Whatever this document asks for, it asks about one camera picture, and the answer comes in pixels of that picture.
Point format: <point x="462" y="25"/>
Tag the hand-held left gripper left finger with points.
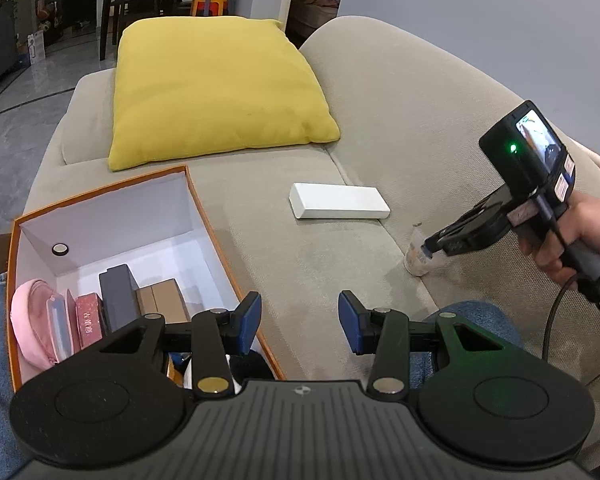
<point x="250" y="320"/>

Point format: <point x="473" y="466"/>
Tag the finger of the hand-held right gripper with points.
<point x="447" y="237"/>

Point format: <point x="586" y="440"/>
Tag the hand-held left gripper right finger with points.
<point x="350" y="320"/>

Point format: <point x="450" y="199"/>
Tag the small translucent bottle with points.
<point x="415" y="262"/>

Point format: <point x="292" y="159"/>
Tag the brown cardboard box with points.
<point x="165" y="300"/>

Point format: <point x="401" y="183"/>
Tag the dark grey box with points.
<point x="117" y="295"/>

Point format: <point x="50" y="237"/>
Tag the orange cardboard box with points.
<point x="130" y="230"/>

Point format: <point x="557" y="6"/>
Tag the illustrated card box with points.
<point x="87" y="320"/>

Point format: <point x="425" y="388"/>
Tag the pink card wallet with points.
<point x="60" y="325"/>

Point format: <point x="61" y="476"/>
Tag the pink fabric pouch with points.
<point x="27" y="320"/>

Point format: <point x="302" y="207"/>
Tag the person's right hand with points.
<point x="597" y="225"/>

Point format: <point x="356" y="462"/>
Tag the person's right leg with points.
<point x="470" y="310"/>

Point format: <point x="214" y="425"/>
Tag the long white box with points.
<point x="340" y="200"/>

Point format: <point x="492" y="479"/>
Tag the beige sofa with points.
<point x="405" y="110"/>

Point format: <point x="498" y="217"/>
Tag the yellow pillow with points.
<point x="215" y="90"/>

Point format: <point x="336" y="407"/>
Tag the colourful plastic stool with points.
<point x="209" y="2"/>

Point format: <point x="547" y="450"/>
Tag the dining table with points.
<point x="105" y="10"/>

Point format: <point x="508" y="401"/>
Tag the white floor sign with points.
<point x="37" y="45"/>

